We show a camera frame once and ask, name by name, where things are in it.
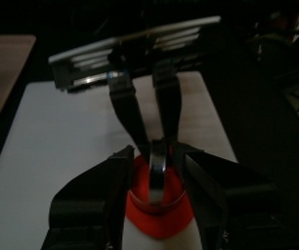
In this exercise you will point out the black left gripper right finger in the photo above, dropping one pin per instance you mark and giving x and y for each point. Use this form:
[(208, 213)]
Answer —
[(233, 211)]

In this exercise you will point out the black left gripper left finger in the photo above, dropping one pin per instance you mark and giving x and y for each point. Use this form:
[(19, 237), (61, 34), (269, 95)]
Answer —
[(85, 211)]

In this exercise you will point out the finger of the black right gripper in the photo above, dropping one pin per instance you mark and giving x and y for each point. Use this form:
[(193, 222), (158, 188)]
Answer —
[(126, 104), (169, 104)]

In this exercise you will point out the orange dough disc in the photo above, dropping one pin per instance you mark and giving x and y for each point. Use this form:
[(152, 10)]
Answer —
[(160, 224)]

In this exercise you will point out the white cutting board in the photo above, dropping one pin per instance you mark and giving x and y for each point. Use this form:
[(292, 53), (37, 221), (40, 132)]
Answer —
[(68, 123)]

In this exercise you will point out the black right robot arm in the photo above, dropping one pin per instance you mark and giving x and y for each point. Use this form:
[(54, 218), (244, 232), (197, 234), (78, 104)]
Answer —
[(272, 58)]

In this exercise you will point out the tan wooden board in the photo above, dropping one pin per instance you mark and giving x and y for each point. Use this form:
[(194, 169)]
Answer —
[(2, 74)]

